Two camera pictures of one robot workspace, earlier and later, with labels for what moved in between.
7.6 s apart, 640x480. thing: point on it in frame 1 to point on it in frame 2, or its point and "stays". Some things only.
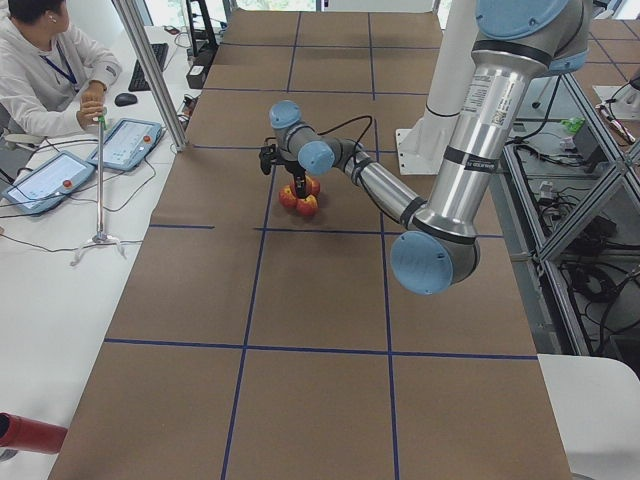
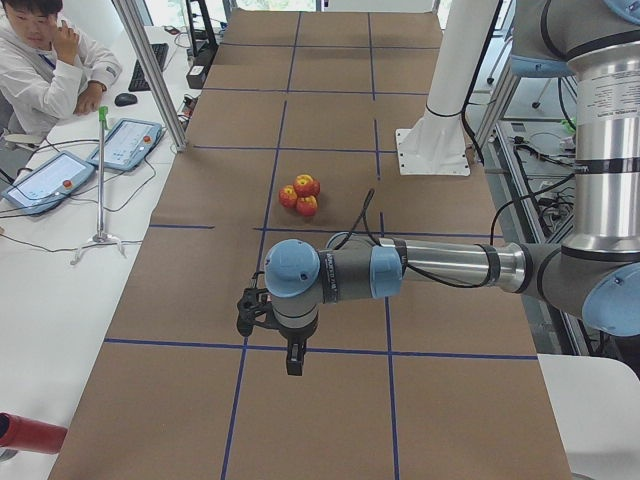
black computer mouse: [125, 99] stays
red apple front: [307, 206] stays
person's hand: [93, 96] to [66, 44]
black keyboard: [139, 81] stays
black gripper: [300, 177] to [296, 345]
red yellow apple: [311, 185] stays
